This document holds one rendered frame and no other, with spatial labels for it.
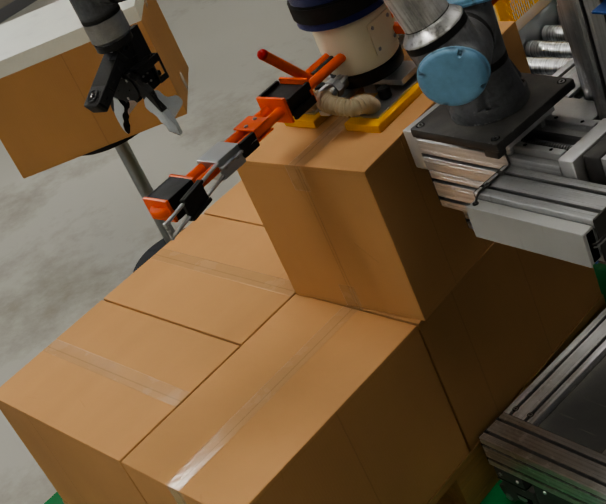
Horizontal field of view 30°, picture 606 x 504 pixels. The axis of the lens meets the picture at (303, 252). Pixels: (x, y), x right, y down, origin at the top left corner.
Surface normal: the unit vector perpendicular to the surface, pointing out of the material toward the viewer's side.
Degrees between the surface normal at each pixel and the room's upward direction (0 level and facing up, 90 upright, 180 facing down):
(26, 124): 90
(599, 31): 90
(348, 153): 0
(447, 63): 97
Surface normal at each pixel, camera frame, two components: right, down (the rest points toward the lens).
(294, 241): -0.60, 0.61
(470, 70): -0.13, 0.69
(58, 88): 0.07, 0.52
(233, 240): -0.37, -0.78
